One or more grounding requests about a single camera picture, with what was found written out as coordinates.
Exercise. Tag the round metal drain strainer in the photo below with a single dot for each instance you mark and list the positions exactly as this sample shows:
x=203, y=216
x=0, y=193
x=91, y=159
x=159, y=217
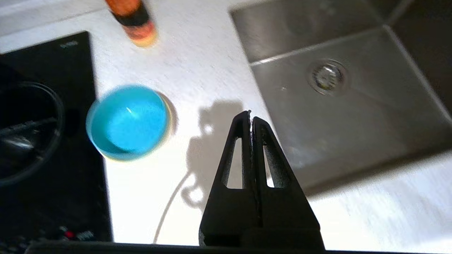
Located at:
x=327, y=76

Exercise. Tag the orange detergent bottle yellow cap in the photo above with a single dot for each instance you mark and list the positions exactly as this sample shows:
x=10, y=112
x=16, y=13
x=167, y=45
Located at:
x=136, y=21

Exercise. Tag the yellow plastic bowl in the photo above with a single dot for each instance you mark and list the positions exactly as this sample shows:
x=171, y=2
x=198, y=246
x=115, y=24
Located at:
x=168, y=113

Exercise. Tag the black induction cooktop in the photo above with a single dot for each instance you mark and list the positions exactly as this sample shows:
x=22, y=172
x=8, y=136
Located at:
x=46, y=141

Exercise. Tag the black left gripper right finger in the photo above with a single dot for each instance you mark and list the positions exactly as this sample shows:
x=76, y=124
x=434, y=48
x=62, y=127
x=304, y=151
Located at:
x=282, y=211

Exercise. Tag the blue plastic bowl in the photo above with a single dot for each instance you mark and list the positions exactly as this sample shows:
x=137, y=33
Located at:
x=129, y=121

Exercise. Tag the stainless steel sink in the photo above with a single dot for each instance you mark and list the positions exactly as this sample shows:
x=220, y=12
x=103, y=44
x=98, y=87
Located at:
x=353, y=88

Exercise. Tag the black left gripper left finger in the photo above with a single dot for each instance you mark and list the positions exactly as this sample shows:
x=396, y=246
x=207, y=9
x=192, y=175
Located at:
x=229, y=211

